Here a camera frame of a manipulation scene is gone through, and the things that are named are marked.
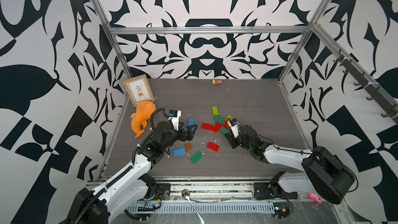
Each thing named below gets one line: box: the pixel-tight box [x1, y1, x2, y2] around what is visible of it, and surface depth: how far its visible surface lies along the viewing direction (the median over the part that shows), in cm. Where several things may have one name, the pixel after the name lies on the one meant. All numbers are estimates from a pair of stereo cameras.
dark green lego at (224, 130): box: [219, 126, 232, 135], surface depth 92 cm
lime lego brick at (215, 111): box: [211, 105, 220, 117], surface depth 104 cm
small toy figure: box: [211, 78, 223, 85], surface depth 119 cm
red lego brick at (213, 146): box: [206, 141, 220, 153], surface depth 89 cm
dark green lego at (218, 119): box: [214, 115, 226, 125], surface depth 97 cm
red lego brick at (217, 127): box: [212, 122, 223, 134], surface depth 95 cm
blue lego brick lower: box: [173, 147, 186, 157], surface depth 87 cm
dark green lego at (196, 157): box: [189, 151, 203, 165], surface depth 85 cm
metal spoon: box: [181, 188, 205, 224], surface depth 75 cm
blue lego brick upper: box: [187, 118, 196, 126], surface depth 98 cm
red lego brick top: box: [201, 122, 213, 131], surface depth 96 cm
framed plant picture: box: [122, 74, 154, 108], surface depth 104 cm
